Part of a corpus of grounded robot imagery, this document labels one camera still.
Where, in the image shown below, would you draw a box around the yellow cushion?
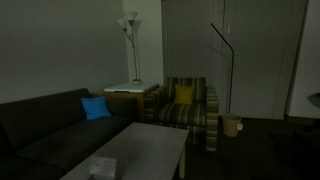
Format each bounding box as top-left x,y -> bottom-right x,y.
175,84 -> 195,105

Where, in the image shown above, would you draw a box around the striped armchair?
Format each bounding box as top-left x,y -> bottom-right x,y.
144,77 -> 219,151

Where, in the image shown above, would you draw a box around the white top side table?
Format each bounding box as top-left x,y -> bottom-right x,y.
104,82 -> 159,122

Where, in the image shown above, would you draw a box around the blue cushion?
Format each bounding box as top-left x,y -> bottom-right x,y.
81,96 -> 111,120

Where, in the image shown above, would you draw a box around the white multi-head floor lamp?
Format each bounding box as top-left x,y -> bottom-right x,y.
117,11 -> 142,85

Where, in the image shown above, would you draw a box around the beige waste basket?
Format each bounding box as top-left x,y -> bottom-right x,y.
222,114 -> 241,137

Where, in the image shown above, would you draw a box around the thin black floor lamp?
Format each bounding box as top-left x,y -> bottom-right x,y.
210,23 -> 235,113

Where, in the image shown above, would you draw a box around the blue tea bag box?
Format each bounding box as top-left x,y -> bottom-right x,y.
89,156 -> 117,180

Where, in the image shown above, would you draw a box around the window blinds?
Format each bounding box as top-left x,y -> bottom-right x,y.
161,0 -> 308,119

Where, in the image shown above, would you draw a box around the dark grey sofa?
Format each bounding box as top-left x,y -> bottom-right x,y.
0,88 -> 137,180

